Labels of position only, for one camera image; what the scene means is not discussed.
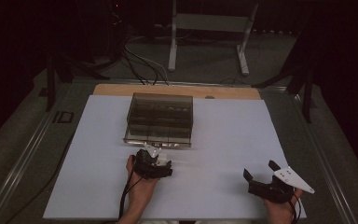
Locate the black tripod stand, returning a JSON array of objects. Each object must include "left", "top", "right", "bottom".
[
  {"left": 45, "top": 52, "right": 110, "bottom": 113},
  {"left": 251, "top": 59, "right": 316, "bottom": 124}
]

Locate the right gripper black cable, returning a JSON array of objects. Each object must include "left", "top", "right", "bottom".
[{"left": 288, "top": 195, "right": 302, "bottom": 224}]

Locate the person's left hand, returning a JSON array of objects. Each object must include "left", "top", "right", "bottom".
[{"left": 125, "top": 154, "right": 160, "bottom": 217}]

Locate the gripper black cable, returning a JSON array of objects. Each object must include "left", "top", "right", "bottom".
[
  {"left": 118, "top": 169, "right": 144, "bottom": 220},
  {"left": 288, "top": 195, "right": 302, "bottom": 224}
]

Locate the black floor cable bundle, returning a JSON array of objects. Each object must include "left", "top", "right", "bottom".
[{"left": 120, "top": 43, "right": 171, "bottom": 87}]

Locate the wooden table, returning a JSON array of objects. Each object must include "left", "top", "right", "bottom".
[{"left": 92, "top": 83, "right": 261, "bottom": 101}]

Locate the smoky transparent drawer organizer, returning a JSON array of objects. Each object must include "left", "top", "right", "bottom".
[{"left": 123, "top": 92, "right": 194, "bottom": 148}]

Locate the white table mat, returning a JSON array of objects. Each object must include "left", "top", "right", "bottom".
[{"left": 42, "top": 94, "right": 307, "bottom": 220}]

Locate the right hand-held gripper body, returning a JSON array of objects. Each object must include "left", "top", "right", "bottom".
[{"left": 247, "top": 166, "right": 315, "bottom": 205}]

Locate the small black rectangular frame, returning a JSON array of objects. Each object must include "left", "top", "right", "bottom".
[{"left": 52, "top": 110, "right": 75, "bottom": 124}]

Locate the aluminium frame rail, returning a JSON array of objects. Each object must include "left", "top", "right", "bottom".
[
  {"left": 0, "top": 106, "right": 63, "bottom": 224},
  {"left": 293, "top": 92, "right": 358, "bottom": 224}
]

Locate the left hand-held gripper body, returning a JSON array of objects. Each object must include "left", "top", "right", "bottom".
[{"left": 132, "top": 142, "right": 169, "bottom": 180}]

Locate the white floor cable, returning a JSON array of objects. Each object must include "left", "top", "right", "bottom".
[{"left": 127, "top": 36, "right": 170, "bottom": 82}]

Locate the person's right hand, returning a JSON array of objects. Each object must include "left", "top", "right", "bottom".
[{"left": 263, "top": 188, "right": 304, "bottom": 224}]

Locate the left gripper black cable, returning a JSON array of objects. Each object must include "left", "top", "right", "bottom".
[{"left": 118, "top": 169, "right": 144, "bottom": 220}]

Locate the dark equipment rack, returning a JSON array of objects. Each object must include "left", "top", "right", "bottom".
[{"left": 99, "top": 0, "right": 129, "bottom": 63}]

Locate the grey metal stand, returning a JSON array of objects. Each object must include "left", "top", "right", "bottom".
[{"left": 167, "top": 0, "right": 259, "bottom": 77}]

